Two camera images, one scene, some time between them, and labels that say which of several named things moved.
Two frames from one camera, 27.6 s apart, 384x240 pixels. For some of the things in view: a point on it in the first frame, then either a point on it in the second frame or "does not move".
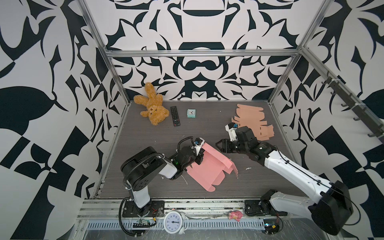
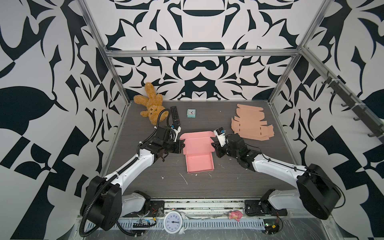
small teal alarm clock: (191, 113) does not move
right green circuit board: (271, 226) does not move
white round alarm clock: (173, 222) does not move
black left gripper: (199, 157) → (178, 146)
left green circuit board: (142, 223) does not move
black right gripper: (225, 143) → (218, 149)
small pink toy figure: (235, 214) does not move
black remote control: (175, 118) does not move
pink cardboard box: (211, 171) → (198, 150)
